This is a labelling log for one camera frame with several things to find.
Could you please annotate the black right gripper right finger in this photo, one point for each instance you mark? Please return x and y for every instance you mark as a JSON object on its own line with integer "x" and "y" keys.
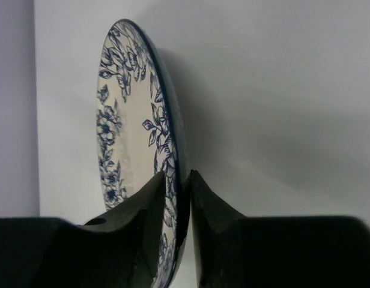
{"x": 233, "y": 250}

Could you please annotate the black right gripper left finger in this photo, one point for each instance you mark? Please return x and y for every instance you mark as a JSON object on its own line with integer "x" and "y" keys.
{"x": 119, "y": 248}

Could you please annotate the blue floral white plate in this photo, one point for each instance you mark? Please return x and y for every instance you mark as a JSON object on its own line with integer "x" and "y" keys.
{"x": 140, "y": 133}

